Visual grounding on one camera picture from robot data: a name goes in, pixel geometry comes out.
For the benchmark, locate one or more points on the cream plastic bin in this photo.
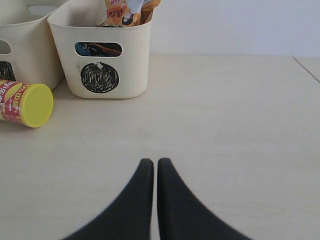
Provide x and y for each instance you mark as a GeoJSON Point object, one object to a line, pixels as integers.
{"type": "Point", "coordinates": [118, 57]}
{"type": "Point", "coordinates": [28, 53]}

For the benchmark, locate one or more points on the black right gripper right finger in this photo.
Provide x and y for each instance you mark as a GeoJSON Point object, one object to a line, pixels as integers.
{"type": "Point", "coordinates": [181, 216]}

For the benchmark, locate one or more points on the middle cream plastic bin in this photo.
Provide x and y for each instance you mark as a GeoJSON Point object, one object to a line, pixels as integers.
{"type": "Point", "coordinates": [28, 53]}

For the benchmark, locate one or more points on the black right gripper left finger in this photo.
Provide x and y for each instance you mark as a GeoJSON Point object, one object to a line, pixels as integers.
{"type": "Point", "coordinates": [128, 217]}

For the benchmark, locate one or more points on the orange noodle packet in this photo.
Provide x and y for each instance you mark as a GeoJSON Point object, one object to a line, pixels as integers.
{"type": "Point", "coordinates": [125, 13]}

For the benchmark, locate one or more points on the right cream plastic bin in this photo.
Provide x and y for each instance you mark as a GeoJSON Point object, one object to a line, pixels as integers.
{"type": "Point", "coordinates": [118, 57]}

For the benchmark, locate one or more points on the yellow chips can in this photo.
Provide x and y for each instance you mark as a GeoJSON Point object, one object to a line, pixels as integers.
{"type": "Point", "coordinates": [30, 104]}

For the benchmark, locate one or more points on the blue noodle packet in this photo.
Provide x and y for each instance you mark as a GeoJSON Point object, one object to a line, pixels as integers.
{"type": "Point", "coordinates": [80, 49]}

